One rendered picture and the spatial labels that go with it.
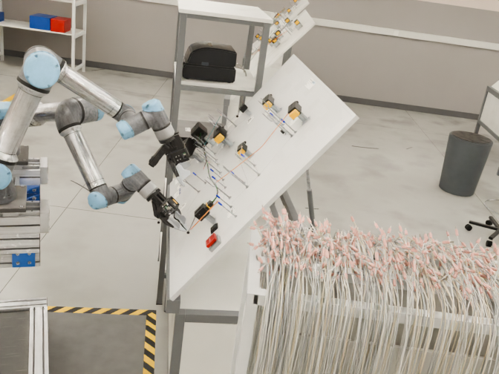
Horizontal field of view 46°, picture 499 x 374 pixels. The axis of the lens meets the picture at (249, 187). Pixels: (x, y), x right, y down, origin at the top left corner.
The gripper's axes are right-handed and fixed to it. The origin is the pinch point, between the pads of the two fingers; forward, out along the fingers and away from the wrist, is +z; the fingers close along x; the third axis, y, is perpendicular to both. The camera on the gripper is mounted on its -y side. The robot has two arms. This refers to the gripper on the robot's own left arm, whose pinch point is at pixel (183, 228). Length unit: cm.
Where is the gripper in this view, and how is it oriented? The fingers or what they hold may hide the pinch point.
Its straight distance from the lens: 252.3
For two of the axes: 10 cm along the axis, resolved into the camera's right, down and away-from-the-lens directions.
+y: 3.8, -3.3, -8.6
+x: 6.1, -6.1, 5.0
